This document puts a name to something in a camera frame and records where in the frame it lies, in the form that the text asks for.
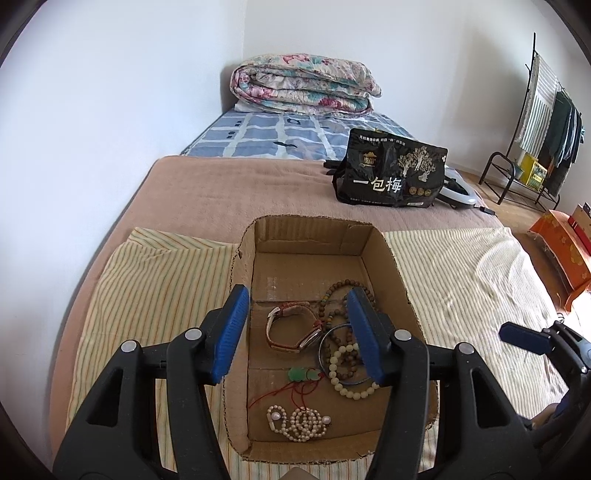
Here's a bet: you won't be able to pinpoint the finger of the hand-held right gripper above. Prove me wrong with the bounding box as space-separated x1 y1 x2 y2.
499 320 591 370

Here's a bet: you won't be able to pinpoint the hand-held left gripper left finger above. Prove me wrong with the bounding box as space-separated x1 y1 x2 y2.
53 284 252 480

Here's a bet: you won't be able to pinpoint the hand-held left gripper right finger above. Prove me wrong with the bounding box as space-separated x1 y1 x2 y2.
345 287 541 480

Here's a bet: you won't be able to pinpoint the cream bead bracelet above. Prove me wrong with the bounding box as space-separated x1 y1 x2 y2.
328 344 380 400

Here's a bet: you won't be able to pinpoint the dark thin bangle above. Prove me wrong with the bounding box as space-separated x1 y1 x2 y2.
318 323 379 386

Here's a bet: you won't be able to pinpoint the green pendant with red cord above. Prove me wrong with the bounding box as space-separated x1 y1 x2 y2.
247 366 324 411

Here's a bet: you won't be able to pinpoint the cardboard box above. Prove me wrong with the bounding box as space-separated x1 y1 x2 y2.
222 215 439 462

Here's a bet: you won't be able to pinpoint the white pearl necklace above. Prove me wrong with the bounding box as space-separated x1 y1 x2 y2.
265 405 332 443

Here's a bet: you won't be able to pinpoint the yellow striped cloth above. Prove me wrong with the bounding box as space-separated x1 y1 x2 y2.
67 226 573 480

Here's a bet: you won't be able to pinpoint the orange patterned box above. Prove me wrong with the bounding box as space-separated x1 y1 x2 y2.
529 210 591 310

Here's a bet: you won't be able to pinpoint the brown blanket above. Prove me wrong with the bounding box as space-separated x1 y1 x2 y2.
60 156 504 352

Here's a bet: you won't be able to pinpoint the black printed bag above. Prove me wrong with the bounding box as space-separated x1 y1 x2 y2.
332 128 448 208

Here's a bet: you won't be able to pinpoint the yellow box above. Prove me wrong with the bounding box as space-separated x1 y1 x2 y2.
517 154 548 190

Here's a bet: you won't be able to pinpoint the black metal shoe rack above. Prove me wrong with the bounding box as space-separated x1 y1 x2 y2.
479 151 561 210

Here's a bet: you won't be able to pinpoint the blue checkered bed sheet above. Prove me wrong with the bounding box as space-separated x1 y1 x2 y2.
180 110 416 162

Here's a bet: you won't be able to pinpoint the dark hanging clothes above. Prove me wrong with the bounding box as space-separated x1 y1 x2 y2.
538 90 585 195

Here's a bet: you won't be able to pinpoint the striped hanging towel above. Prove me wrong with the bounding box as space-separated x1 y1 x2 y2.
519 55 559 153

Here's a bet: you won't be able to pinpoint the black metal clothes rack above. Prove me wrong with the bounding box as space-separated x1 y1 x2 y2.
512 32 585 195

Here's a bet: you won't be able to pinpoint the folded floral quilt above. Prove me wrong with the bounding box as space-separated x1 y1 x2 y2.
231 54 383 115

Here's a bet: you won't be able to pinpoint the brown wooden bead necklace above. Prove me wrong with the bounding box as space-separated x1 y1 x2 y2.
316 279 370 384

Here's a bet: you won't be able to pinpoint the brown strap wristwatch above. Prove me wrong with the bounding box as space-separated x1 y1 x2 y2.
265 301 324 355

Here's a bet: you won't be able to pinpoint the white ring light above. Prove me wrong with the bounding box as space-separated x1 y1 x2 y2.
438 166 476 210

